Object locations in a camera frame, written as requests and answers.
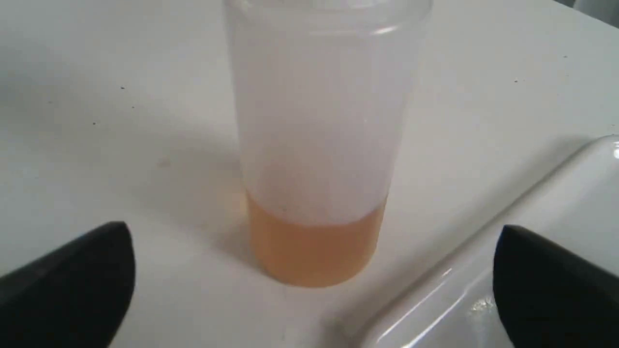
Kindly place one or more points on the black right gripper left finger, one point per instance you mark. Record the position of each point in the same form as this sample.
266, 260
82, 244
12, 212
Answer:
75, 296

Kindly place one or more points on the white rectangular plastic tray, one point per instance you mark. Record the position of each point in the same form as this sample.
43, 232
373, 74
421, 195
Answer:
453, 306

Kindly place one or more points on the translucent squeeze bottle amber liquid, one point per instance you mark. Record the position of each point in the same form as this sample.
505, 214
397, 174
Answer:
321, 88

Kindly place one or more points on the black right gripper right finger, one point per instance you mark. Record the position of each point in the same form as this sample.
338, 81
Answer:
549, 297

